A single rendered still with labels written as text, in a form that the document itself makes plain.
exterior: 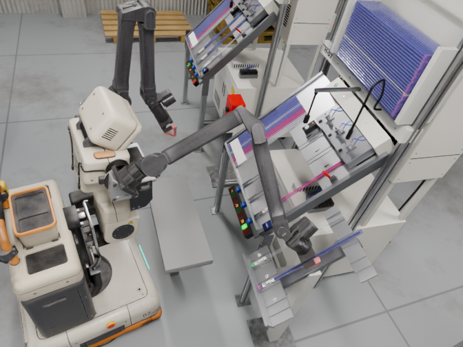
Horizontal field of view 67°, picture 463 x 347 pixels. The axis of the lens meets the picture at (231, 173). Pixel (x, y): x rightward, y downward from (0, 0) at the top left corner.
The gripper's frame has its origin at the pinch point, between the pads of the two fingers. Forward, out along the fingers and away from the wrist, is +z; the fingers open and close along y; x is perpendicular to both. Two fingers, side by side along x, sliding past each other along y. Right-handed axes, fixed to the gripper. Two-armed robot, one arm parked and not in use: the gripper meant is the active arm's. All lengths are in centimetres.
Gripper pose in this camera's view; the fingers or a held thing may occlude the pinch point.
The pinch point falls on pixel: (311, 253)
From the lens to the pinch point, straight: 151.7
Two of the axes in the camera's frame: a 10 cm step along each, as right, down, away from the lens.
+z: 5.4, 4.3, 7.3
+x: -8.0, 5.4, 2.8
